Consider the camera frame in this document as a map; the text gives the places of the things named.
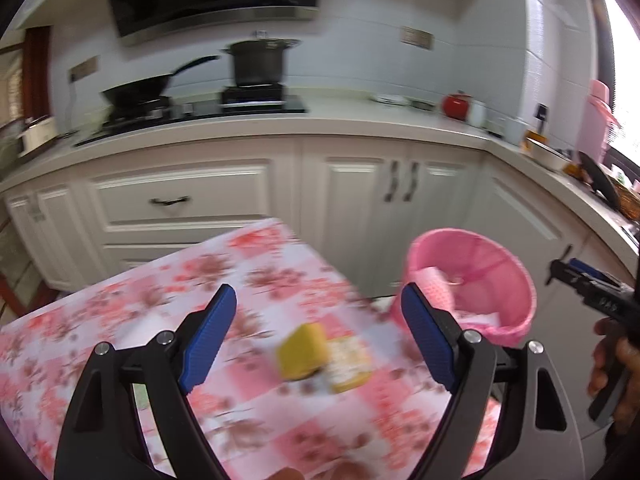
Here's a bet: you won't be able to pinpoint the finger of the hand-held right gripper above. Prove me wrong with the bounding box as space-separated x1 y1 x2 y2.
570 258 626 288
548 260 598 294

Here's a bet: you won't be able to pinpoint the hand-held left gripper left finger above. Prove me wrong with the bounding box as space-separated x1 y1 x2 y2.
52 283 238 480

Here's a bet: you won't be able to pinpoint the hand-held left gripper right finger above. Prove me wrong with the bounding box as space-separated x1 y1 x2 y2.
400 282 586 480

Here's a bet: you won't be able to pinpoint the white tissue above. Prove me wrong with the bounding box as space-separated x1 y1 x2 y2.
460 310 503 331

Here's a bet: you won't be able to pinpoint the yellow sponge pieces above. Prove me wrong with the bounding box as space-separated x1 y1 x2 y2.
322 335 373 394

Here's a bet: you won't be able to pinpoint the pink trash bin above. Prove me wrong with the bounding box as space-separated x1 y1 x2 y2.
390 228 537 350

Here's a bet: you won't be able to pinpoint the person's right hand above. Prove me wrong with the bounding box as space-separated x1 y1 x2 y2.
587 317 640 433

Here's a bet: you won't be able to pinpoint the pink foam fruit net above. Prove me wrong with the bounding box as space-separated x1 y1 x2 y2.
419 275 458 313

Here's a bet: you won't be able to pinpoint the black round lid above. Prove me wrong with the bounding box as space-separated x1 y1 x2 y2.
577 151 621 211

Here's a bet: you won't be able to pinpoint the pink floral tablecloth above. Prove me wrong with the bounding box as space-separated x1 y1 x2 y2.
0 217 503 480

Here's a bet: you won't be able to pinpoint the white bowl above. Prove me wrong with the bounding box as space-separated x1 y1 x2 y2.
525 137 571 171

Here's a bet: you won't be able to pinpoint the pink thermos bottle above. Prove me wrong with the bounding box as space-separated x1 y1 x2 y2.
577 79 621 156

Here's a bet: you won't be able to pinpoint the white kitchen base cabinet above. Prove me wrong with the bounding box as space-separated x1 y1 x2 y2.
0 110 640 411

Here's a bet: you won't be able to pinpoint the window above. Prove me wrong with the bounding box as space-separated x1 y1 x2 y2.
597 0 640 171

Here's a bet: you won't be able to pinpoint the red lidded pot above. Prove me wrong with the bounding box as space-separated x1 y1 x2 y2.
441 91 472 121

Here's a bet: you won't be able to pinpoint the black gas stove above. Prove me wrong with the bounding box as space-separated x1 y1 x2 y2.
75 85 307 147

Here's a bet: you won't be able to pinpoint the black wok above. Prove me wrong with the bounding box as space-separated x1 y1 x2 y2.
101 55 221 106

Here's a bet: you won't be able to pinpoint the white kitchen appliance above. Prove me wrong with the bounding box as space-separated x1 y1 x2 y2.
17 116 58 156

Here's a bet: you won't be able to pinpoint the black cooking pot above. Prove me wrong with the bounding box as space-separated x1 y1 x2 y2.
221 37 301 87

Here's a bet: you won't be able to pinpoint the black power cable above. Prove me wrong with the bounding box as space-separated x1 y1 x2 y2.
64 80 77 136

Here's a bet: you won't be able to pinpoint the dark wall socket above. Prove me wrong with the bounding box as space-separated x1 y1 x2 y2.
68 59 99 82

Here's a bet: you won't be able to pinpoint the wooden glass door frame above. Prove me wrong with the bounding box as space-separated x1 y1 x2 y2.
0 25 55 131

